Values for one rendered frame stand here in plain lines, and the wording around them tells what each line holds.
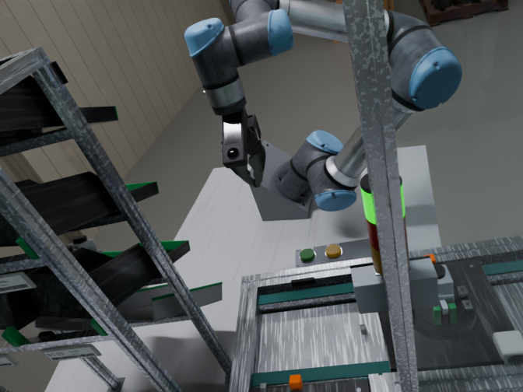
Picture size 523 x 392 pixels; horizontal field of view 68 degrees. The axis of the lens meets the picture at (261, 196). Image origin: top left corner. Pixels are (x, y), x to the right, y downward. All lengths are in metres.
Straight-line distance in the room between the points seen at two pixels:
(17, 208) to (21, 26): 3.30
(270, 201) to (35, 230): 0.92
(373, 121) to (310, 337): 0.65
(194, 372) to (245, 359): 0.20
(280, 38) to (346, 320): 0.64
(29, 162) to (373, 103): 2.92
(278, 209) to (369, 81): 0.98
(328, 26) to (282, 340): 0.72
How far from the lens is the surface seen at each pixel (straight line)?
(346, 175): 1.09
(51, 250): 0.51
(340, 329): 0.96
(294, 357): 0.95
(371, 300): 0.64
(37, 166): 3.21
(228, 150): 0.76
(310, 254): 1.05
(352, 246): 1.06
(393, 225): 0.49
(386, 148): 0.42
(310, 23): 0.91
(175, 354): 1.14
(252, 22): 0.76
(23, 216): 0.49
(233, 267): 1.26
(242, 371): 0.91
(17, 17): 3.75
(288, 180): 1.27
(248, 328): 0.97
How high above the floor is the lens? 1.72
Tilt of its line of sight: 35 degrees down
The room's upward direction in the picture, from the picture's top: 20 degrees counter-clockwise
